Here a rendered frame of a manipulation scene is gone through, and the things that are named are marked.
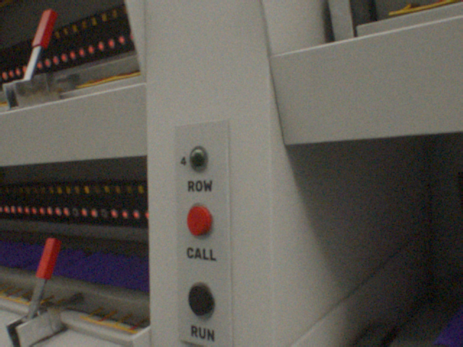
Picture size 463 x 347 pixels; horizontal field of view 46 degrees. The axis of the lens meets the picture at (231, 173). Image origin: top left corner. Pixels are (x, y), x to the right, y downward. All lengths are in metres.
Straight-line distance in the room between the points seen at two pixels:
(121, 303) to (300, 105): 0.27
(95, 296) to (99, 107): 0.19
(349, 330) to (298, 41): 0.17
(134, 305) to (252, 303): 0.20
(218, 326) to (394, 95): 0.15
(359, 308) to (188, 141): 0.14
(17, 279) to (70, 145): 0.24
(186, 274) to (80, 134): 0.15
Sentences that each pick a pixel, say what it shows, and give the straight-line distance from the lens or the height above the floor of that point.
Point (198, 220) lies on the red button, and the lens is 0.30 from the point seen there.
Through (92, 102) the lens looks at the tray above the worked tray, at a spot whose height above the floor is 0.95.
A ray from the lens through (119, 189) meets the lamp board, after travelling 0.63.
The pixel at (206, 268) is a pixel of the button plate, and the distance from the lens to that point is 0.30.
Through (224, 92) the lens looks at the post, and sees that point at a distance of 0.29.
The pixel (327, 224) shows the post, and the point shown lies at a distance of 0.31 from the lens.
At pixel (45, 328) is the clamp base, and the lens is 0.51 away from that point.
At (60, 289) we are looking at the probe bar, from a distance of 0.56.
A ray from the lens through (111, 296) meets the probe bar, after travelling 0.49.
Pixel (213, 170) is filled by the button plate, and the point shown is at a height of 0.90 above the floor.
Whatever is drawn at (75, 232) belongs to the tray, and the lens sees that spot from 0.73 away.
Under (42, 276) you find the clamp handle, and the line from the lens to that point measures 0.50.
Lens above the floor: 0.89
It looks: 1 degrees up
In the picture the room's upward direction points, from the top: 1 degrees counter-clockwise
